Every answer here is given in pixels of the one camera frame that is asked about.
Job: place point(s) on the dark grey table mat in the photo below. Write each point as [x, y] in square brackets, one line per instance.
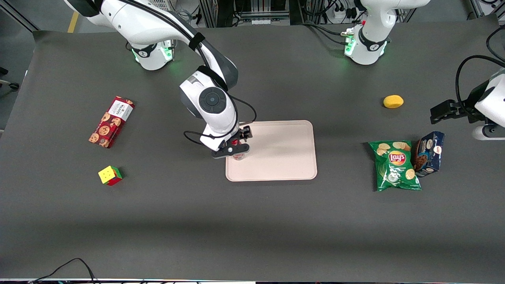
[252, 228]

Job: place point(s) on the black chair base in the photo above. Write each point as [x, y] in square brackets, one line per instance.
[12, 85]

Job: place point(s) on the dark blue cookie box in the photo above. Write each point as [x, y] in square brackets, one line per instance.
[430, 154]

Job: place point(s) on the white perforated box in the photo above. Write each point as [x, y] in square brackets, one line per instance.
[163, 4]

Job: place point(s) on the dark diagonal frame bar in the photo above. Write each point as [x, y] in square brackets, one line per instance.
[19, 15]

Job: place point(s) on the green Lays chips bag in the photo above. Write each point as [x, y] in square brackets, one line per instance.
[396, 167]

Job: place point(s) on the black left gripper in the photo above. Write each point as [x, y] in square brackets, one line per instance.
[466, 105]

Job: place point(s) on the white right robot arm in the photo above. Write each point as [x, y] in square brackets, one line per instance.
[213, 100]

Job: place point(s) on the white power strip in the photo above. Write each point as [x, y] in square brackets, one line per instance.
[340, 15]

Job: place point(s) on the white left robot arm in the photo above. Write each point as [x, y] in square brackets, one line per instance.
[371, 51]

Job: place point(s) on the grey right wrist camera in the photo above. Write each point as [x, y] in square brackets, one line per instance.
[230, 152]

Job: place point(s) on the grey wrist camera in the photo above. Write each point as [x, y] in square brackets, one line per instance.
[489, 133]
[230, 152]

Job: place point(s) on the red cookie box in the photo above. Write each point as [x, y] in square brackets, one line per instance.
[110, 123]

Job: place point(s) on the aluminium frame post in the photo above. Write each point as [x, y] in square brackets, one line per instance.
[475, 8]

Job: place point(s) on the aluminium equipment rack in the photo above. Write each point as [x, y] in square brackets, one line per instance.
[252, 17]

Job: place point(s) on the pale pink plastic tray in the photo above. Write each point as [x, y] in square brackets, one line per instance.
[284, 154]

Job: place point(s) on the yellow lemon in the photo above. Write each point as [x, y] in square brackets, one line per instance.
[393, 101]

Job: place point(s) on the multicoloured puzzle cube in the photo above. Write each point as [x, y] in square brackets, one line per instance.
[108, 175]

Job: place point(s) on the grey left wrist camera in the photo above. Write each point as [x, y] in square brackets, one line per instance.
[489, 133]

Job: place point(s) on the red coke bottle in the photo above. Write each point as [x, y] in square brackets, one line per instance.
[238, 158]

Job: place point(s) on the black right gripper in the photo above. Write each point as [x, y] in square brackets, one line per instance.
[244, 133]

